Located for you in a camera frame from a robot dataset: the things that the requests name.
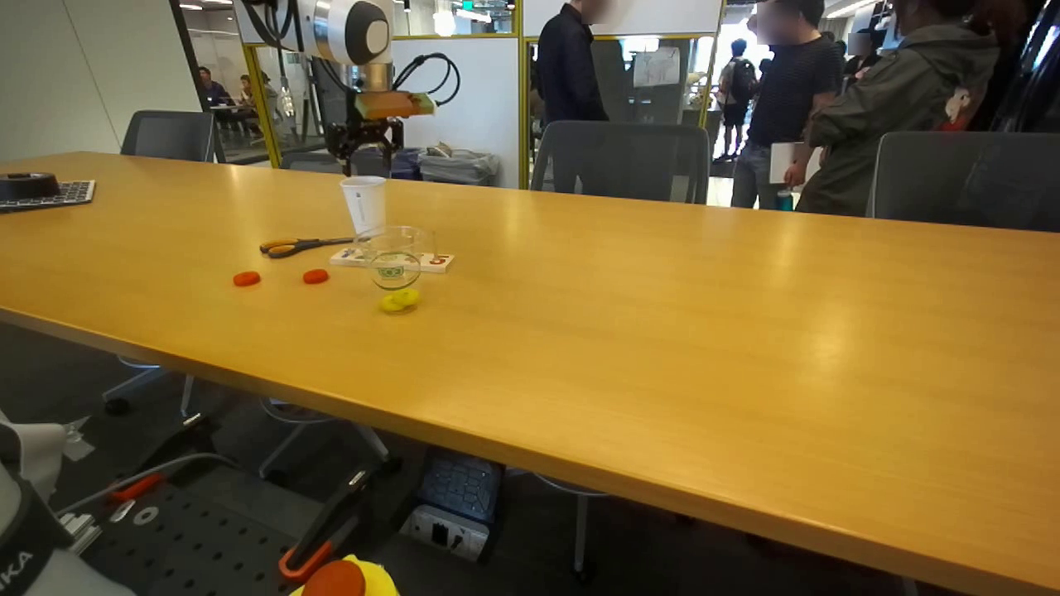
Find wooden number puzzle board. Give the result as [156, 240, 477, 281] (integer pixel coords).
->
[329, 243, 457, 279]

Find person in black jacket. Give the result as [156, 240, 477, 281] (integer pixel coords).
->
[538, 0, 612, 126]

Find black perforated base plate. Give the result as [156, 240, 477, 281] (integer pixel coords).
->
[63, 459, 334, 596]

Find yellow partition post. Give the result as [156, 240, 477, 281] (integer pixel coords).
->
[511, 30, 534, 191]
[240, 45, 285, 172]

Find white power strip box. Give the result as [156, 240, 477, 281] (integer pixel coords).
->
[399, 502, 493, 563]

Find grey keyboard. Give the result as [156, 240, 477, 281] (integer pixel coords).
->
[0, 180, 98, 217]

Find person with black backpack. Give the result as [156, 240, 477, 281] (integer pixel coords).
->
[715, 38, 762, 163]

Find grey office chair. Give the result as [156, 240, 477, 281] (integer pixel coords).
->
[866, 126, 1060, 237]
[529, 116, 713, 209]
[115, 111, 223, 165]

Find black device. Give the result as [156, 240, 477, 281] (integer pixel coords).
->
[0, 172, 68, 204]

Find white paper cup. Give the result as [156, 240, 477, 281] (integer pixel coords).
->
[339, 172, 392, 240]

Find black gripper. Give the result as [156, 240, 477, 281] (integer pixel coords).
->
[329, 111, 399, 180]

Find yellow emergency stop red button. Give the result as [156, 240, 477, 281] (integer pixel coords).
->
[291, 549, 404, 596]

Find yellow orange handled scissors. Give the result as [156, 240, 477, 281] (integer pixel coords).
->
[260, 232, 361, 261]

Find person in dark t-shirt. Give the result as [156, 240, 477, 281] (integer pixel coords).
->
[733, 0, 848, 211]

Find person in green jacket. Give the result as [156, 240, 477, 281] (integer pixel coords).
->
[799, 0, 1013, 220]

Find black orange bar clamp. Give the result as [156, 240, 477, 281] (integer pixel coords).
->
[276, 465, 379, 589]

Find grey table leg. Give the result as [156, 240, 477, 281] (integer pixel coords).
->
[570, 492, 594, 577]

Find black cable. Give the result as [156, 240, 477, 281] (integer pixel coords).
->
[392, 50, 467, 113]

